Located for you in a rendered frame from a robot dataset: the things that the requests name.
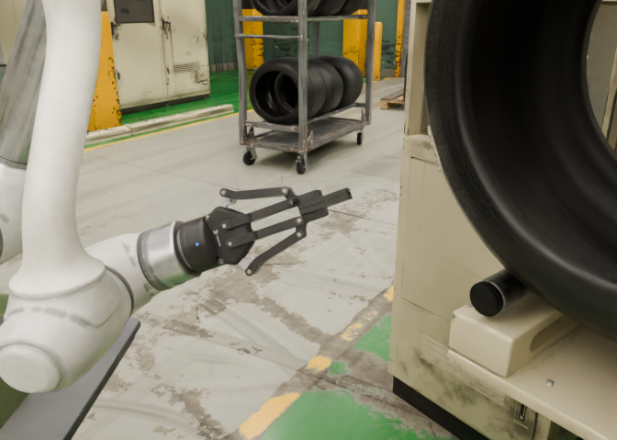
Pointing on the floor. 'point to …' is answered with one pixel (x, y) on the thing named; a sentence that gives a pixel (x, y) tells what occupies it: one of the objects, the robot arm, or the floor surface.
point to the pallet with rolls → (395, 95)
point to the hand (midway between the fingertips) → (325, 201)
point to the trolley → (302, 65)
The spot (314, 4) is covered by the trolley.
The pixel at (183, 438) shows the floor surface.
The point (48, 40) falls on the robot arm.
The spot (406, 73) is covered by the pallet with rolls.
